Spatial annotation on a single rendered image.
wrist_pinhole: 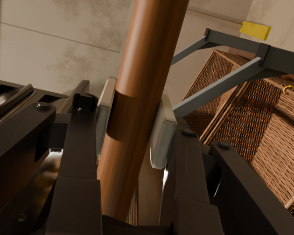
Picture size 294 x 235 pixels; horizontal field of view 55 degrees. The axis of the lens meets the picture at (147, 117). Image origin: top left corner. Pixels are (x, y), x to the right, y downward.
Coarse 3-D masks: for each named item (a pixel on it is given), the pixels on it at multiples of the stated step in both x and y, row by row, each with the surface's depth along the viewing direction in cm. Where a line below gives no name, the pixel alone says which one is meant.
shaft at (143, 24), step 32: (160, 0) 15; (128, 32) 17; (160, 32) 16; (128, 64) 17; (160, 64) 16; (128, 96) 17; (160, 96) 18; (128, 128) 18; (128, 160) 18; (128, 192) 20
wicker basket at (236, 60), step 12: (216, 60) 165; (228, 60) 135; (240, 60) 144; (228, 72) 168; (192, 84) 169; (204, 84) 170; (240, 84) 114; (228, 96) 163; (252, 96) 116; (204, 108) 176; (216, 108) 176; (252, 108) 132; (192, 120) 171; (204, 120) 172; (216, 120) 120; (204, 132) 122; (228, 132) 122; (252, 144) 125
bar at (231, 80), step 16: (208, 32) 98; (192, 48) 101; (240, 48) 100; (256, 48) 100; (272, 48) 53; (256, 64) 55; (272, 64) 54; (288, 64) 54; (224, 80) 56; (240, 80) 56; (192, 96) 58; (208, 96) 57; (176, 112) 58
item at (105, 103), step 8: (112, 80) 20; (104, 88) 18; (112, 88) 18; (104, 96) 16; (112, 96) 17; (104, 104) 15; (96, 112) 15; (104, 112) 15; (96, 120) 15; (104, 120) 15; (96, 128) 15; (104, 128) 15; (96, 136) 15; (104, 136) 15; (96, 144) 15
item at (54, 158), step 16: (64, 112) 115; (48, 160) 92; (32, 176) 78; (48, 176) 94; (32, 192) 79; (48, 192) 95; (16, 208) 68; (32, 208) 80; (0, 224) 60; (16, 224) 69; (32, 224) 81
